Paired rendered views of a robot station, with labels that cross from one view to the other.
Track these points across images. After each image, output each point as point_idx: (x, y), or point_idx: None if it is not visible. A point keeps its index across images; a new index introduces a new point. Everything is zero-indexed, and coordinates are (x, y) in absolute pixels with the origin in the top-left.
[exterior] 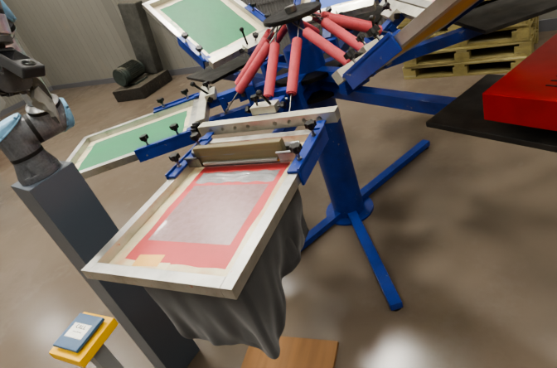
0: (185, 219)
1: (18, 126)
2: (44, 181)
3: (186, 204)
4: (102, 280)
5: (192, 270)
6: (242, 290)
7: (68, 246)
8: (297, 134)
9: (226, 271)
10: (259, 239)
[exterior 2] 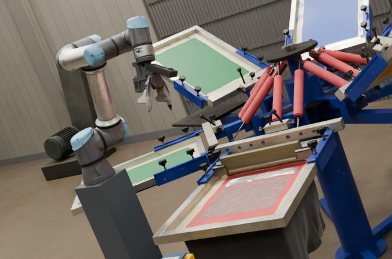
0: (225, 204)
1: (93, 136)
2: (108, 181)
3: (222, 197)
4: None
5: None
6: (283, 237)
7: (116, 242)
8: None
9: None
10: (296, 195)
